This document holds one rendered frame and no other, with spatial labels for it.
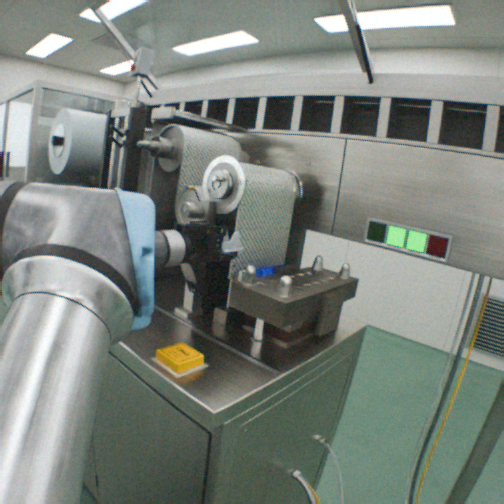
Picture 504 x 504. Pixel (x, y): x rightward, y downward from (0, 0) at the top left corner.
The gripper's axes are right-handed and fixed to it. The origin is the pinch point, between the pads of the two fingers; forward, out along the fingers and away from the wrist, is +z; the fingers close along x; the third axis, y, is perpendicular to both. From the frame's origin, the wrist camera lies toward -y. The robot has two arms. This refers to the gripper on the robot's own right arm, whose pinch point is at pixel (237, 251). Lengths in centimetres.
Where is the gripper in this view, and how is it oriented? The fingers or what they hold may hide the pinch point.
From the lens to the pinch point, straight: 91.2
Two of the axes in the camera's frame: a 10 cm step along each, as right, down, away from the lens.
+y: 1.4, -9.7, -2.0
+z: 6.3, -0.7, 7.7
